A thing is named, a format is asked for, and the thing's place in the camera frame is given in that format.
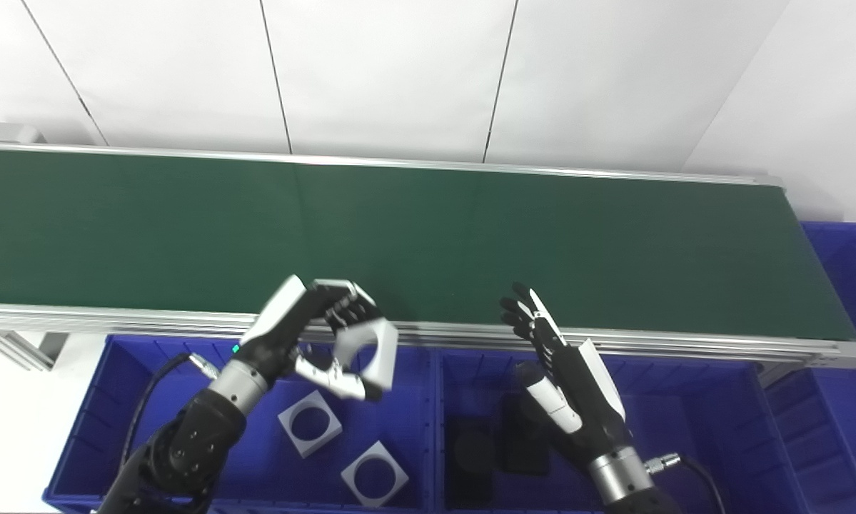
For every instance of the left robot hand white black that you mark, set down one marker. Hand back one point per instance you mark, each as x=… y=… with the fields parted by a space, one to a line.
x=278 y=321

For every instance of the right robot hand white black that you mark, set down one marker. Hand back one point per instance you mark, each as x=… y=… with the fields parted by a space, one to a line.
x=585 y=400

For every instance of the white square part round hole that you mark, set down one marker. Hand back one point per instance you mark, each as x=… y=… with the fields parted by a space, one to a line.
x=290 y=432
x=395 y=480
x=388 y=357

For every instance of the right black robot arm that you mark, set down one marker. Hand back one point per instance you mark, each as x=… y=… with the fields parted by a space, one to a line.
x=624 y=482

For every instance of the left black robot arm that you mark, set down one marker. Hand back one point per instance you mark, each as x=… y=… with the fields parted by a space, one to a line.
x=185 y=442

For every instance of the black square part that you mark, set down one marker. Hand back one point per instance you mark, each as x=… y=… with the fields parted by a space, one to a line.
x=524 y=446

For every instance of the green conveyor belt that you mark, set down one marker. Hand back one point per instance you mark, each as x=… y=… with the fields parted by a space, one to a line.
x=685 y=343
x=435 y=235

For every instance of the black round part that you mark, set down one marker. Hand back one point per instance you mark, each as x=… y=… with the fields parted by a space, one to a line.
x=474 y=464

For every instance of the blue plastic bin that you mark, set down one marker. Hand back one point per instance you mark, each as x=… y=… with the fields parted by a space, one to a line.
x=849 y=400
x=706 y=442
x=113 y=414

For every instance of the aluminium conveyor leg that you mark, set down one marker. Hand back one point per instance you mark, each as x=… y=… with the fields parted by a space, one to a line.
x=21 y=346

